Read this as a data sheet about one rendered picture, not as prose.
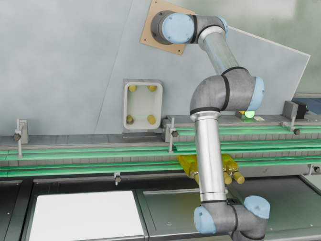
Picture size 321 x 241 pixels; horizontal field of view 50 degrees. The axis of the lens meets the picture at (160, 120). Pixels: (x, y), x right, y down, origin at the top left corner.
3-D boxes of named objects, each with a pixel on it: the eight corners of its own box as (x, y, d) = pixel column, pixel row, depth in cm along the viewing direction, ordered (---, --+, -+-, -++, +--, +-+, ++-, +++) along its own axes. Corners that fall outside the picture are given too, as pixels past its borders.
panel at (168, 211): (34, 200, 148) (23, 254, 117) (34, 193, 147) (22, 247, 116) (230, 189, 169) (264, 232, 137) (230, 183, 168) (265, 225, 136)
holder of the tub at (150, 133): (121, 133, 171) (123, 139, 164) (123, 78, 162) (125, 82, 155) (155, 132, 175) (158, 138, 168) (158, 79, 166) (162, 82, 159)
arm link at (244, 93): (189, 8, 144) (229, 90, 104) (223, 11, 147) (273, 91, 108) (183, 35, 151) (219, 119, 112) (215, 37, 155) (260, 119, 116)
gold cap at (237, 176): (238, 170, 149) (242, 175, 145) (241, 176, 151) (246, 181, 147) (231, 174, 149) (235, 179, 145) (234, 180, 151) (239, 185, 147)
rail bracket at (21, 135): (20, 141, 158) (11, 163, 137) (17, 105, 152) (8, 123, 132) (31, 141, 159) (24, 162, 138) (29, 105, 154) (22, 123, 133)
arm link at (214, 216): (190, 68, 106) (205, 235, 93) (223, 69, 109) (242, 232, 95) (179, 82, 117) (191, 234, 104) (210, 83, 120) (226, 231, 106)
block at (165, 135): (160, 137, 169) (163, 142, 163) (161, 119, 166) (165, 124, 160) (167, 137, 170) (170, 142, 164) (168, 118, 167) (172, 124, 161)
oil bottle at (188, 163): (176, 159, 168) (189, 180, 148) (177, 148, 166) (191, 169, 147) (187, 158, 169) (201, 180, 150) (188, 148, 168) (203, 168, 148)
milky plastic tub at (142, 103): (121, 123, 169) (123, 129, 161) (123, 78, 162) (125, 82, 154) (155, 123, 173) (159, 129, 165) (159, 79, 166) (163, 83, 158)
